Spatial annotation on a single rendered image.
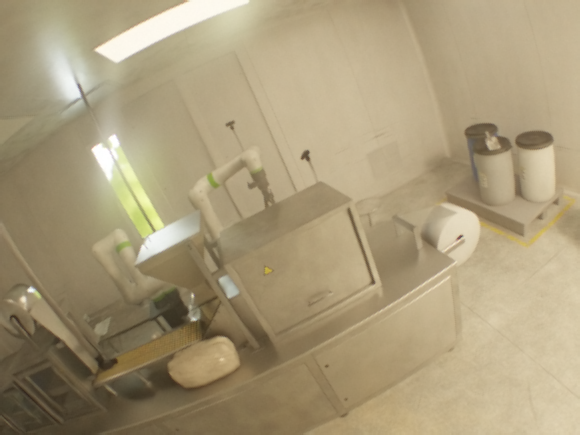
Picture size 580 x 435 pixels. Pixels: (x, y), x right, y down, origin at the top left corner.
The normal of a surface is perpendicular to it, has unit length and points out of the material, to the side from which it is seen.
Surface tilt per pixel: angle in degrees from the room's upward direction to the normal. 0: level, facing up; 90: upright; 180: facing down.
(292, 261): 90
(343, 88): 90
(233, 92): 90
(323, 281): 90
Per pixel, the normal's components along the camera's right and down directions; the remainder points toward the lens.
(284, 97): 0.26, 0.30
